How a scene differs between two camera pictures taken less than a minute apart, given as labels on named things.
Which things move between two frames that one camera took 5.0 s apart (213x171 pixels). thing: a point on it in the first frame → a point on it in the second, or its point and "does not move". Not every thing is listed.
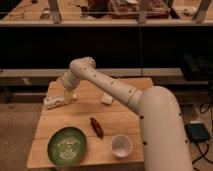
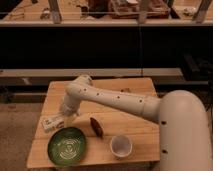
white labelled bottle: [52, 102] → [51, 122]
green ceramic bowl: [67, 146] does not move
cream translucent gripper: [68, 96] → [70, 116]
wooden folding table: [95, 128] does not move
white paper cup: [121, 145] does not move
